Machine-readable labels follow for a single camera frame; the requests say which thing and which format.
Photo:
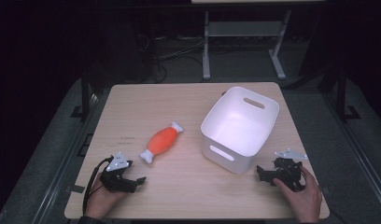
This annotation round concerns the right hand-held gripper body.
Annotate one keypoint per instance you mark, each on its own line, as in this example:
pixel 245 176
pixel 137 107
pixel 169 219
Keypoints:
pixel 287 172

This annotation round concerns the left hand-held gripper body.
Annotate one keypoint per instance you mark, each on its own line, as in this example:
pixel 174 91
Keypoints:
pixel 114 178

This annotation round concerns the orange and white plush toy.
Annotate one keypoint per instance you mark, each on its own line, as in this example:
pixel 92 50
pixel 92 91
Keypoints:
pixel 162 141

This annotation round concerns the white plastic basket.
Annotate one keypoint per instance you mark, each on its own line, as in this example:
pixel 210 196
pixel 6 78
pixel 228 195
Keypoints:
pixel 240 130

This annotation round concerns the person's left hand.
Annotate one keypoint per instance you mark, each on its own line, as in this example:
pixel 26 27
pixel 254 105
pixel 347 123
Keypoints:
pixel 102 199

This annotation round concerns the person's right hand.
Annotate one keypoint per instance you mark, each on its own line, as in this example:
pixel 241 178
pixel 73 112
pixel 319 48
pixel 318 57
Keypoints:
pixel 303 197

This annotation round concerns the white metal table stand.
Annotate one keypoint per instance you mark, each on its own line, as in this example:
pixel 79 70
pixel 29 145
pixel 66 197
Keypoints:
pixel 244 29

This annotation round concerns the grey metal floor rail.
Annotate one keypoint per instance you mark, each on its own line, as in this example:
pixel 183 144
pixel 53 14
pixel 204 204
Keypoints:
pixel 359 149
pixel 65 155

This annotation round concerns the black metal post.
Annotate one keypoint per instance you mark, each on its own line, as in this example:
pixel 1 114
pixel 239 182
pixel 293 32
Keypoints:
pixel 85 96
pixel 341 93

